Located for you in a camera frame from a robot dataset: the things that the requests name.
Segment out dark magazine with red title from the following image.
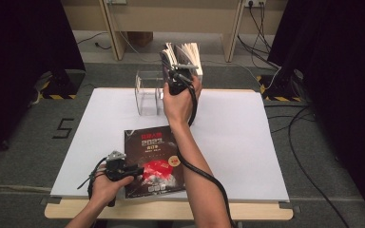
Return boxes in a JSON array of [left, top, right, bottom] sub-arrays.
[[124, 125, 186, 200]]

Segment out person's right hand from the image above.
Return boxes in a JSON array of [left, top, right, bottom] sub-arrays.
[[162, 75, 203, 126]]

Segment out long black floor cable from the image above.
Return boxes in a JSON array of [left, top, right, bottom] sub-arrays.
[[286, 105, 352, 228]]

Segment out black floor cable with plug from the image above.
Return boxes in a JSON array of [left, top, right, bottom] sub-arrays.
[[76, 30, 112, 51]]

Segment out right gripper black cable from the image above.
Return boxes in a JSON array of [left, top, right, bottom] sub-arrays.
[[176, 81, 238, 228]]

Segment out black curtain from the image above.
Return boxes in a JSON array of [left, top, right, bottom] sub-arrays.
[[0, 0, 87, 166], [267, 0, 365, 228]]

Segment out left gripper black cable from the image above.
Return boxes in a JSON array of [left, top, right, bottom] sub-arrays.
[[77, 156, 108, 200]]

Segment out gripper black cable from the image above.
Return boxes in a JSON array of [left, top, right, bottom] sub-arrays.
[[176, 81, 238, 228], [77, 156, 108, 200]]

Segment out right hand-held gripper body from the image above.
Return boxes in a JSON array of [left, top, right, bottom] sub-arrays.
[[167, 63, 201, 96]]

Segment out clear acrylic book rack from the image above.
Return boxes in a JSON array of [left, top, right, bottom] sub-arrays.
[[134, 69, 166, 117]]

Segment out black stand base striped tape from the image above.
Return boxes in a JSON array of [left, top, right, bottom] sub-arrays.
[[256, 69, 305, 103], [39, 67, 86, 101]]

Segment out white wall socket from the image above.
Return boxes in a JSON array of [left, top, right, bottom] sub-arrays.
[[244, 0, 267, 8]]

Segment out black power cable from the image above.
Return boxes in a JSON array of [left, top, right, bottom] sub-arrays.
[[247, 1, 273, 55], [236, 33, 281, 70]]

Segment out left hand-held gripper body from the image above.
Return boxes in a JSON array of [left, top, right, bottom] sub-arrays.
[[105, 150, 131, 208]]

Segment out white board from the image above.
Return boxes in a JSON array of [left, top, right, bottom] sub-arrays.
[[49, 87, 291, 203]]

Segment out beige wooden desk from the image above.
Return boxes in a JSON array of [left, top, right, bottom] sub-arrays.
[[98, 0, 246, 64]]

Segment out white book with picture grid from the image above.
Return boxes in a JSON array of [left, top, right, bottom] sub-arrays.
[[183, 42, 204, 126]]

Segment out wooden table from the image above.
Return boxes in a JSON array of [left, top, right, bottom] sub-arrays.
[[44, 199, 295, 221]]

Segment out person's left hand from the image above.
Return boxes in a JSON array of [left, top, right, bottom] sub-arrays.
[[89, 165, 136, 207]]

